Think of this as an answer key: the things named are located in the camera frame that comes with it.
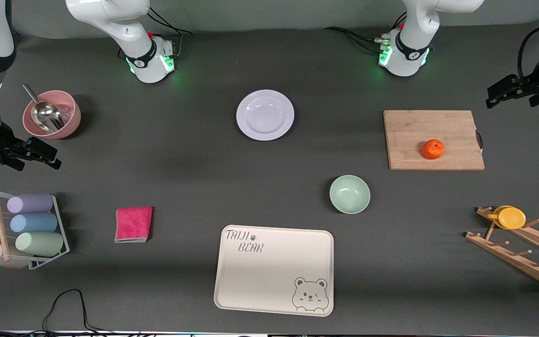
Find wooden peg dish rack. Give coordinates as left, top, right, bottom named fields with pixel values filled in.
left=465, top=206, right=539, bottom=295

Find pink folded cloth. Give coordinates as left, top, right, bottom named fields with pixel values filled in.
left=114, top=206, right=153, bottom=243

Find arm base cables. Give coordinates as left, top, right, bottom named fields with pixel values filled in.
left=323, top=12, right=408, bottom=54
left=148, top=6, right=194, bottom=59

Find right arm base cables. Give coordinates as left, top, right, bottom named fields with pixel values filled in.
left=148, top=6, right=194, bottom=59

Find pink bowl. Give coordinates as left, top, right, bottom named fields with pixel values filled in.
left=22, top=90, right=82, bottom=139

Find green cup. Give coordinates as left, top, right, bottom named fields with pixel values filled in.
left=15, top=231, right=65, bottom=257

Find blue cup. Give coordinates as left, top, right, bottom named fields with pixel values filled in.
left=10, top=212, right=58, bottom=234

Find white wire cup rack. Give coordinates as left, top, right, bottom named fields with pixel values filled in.
left=0, top=193, right=70, bottom=271

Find orange fruit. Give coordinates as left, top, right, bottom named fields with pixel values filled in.
left=422, top=139, right=445, bottom=160

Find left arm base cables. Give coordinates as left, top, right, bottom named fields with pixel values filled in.
left=323, top=12, right=408, bottom=54

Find wooden cutting board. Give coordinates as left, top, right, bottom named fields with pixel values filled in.
left=383, top=110, right=486, bottom=171

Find beige bear print tray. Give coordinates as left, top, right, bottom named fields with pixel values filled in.
left=213, top=225, right=335, bottom=317

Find black table cable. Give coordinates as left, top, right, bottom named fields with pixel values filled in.
left=43, top=289, right=111, bottom=334

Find purple cup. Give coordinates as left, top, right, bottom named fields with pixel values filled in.
left=7, top=193, right=54, bottom=214

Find metal scoop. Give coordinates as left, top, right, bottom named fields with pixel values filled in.
left=22, top=83, right=66, bottom=133

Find yellow cup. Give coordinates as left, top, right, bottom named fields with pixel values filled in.
left=487, top=205, right=527, bottom=230

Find light green bowl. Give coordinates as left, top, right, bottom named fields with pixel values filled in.
left=329, top=175, right=371, bottom=215

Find lavender round plate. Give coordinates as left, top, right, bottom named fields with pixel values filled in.
left=236, top=89, right=295, bottom=141

